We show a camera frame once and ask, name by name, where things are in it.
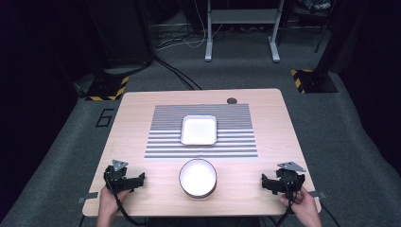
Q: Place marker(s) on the white square tray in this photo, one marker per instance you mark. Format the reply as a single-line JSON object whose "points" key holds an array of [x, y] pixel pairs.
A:
{"points": [[199, 130]]}

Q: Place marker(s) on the white desk frame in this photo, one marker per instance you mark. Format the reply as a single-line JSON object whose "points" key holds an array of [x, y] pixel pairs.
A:
{"points": [[242, 16]]}

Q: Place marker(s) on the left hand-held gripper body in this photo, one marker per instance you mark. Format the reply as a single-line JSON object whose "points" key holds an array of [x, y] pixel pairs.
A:
{"points": [[118, 180]]}

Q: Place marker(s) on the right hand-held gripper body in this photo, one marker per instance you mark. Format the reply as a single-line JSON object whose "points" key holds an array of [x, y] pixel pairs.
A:
{"points": [[290, 179]]}

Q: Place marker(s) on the person's left hand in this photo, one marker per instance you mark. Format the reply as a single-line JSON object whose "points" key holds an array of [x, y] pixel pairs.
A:
{"points": [[108, 200]]}

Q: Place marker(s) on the white round bowl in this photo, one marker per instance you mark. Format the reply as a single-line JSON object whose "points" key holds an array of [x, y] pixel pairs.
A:
{"points": [[198, 178]]}

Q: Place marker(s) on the dark cabinet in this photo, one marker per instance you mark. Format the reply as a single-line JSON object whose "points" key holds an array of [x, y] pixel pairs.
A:
{"points": [[123, 31]]}

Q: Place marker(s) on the grey tape strip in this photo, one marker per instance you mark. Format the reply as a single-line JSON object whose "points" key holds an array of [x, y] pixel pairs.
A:
{"points": [[88, 197], [317, 194]]}

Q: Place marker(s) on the grey striped placemat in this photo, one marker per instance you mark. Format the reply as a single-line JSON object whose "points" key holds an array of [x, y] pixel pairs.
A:
{"points": [[164, 142]]}

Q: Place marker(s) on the black stand with hazard-striped base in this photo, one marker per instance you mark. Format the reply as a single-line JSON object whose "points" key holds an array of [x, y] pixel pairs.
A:
{"points": [[107, 86], [315, 80]]}

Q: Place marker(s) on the person's right hand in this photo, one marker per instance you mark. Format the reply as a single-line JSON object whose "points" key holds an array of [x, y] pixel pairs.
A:
{"points": [[303, 205]]}

